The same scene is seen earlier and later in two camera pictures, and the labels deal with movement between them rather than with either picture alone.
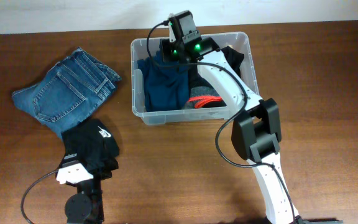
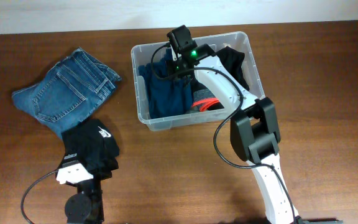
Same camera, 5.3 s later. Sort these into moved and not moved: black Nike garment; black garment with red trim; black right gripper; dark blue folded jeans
Moved: black garment with red trim; black right gripper
Not moved: dark blue folded jeans; black Nike garment
